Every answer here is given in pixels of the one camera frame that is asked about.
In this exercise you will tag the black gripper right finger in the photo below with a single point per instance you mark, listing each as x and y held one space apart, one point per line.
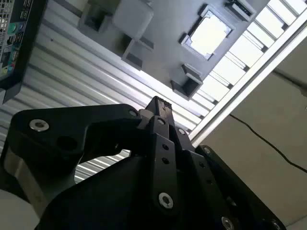
211 182

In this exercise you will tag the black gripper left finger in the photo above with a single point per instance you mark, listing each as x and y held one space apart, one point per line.
72 124

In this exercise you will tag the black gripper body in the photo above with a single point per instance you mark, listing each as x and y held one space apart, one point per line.
115 196

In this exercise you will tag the silver CPU plate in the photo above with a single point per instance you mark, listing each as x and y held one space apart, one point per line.
209 36

